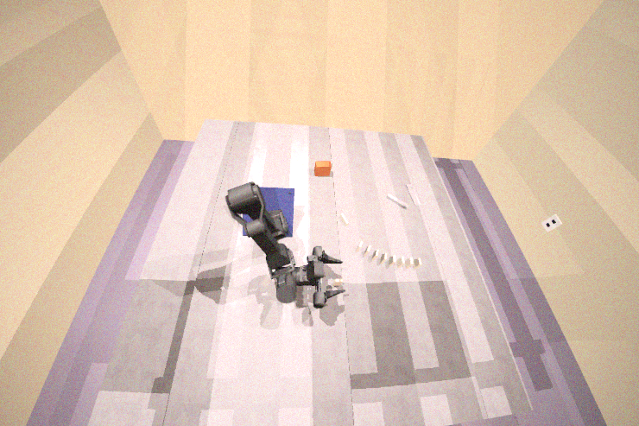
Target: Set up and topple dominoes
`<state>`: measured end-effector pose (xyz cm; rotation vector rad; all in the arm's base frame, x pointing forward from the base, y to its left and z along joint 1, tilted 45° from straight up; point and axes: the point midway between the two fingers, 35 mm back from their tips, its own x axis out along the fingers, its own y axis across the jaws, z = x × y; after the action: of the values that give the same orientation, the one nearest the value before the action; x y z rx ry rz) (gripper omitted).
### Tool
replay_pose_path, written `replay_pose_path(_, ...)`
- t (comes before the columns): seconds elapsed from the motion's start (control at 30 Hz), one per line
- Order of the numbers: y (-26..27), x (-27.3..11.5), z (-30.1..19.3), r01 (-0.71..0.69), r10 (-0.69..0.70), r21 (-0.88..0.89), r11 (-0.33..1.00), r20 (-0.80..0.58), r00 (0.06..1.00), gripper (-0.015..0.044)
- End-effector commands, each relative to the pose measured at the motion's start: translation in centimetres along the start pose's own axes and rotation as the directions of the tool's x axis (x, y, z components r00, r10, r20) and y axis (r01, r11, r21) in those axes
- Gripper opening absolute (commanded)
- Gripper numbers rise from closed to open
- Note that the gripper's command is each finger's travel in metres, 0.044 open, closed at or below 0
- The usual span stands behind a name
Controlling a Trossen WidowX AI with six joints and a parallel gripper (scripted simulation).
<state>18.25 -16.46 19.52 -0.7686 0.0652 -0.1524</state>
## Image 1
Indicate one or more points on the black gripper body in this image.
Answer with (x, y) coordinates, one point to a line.
(318, 297)

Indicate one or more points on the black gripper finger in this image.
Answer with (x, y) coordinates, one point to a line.
(330, 260)
(329, 294)

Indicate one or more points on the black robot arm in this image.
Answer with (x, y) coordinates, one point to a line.
(267, 227)

